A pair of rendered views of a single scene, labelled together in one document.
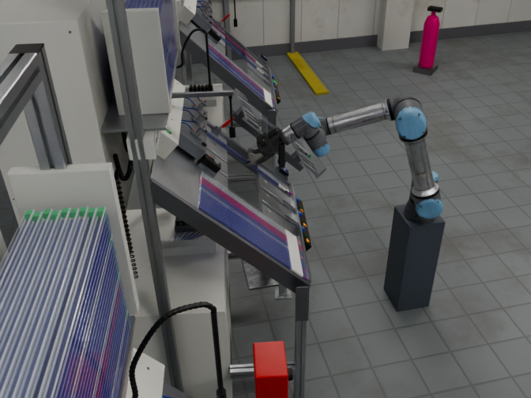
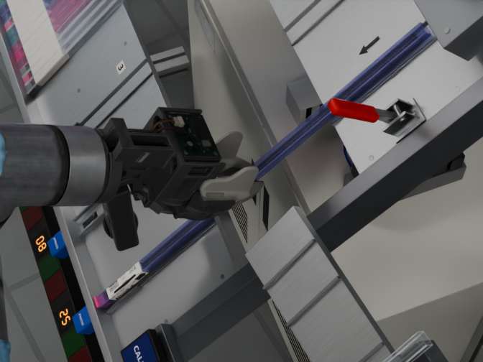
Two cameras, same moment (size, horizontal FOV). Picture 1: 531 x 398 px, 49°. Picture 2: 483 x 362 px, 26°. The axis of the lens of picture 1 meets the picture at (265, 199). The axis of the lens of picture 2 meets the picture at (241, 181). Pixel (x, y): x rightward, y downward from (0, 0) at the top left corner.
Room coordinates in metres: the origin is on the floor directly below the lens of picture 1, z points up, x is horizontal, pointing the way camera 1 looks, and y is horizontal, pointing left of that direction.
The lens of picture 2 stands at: (2.69, -0.11, 1.86)
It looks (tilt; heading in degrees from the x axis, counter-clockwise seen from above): 59 degrees down; 162
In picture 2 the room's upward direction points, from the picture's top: straight up
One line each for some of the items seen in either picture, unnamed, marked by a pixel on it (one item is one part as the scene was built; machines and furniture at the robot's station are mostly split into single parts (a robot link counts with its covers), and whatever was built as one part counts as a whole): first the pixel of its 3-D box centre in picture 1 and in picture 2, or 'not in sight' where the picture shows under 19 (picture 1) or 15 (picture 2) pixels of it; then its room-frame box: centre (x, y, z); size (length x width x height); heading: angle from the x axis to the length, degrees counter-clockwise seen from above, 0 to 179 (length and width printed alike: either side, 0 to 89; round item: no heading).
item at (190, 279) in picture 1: (156, 309); (431, 160); (1.87, 0.50, 0.31); 0.70 x 0.65 x 0.62; 3
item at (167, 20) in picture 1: (150, 39); not in sight; (1.94, 0.38, 1.52); 0.51 x 0.13 x 0.27; 3
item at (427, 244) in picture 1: (412, 257); not in sight; (2.23, -0.74, 0.27); 0.18 x 0.18 x 0.55; 12
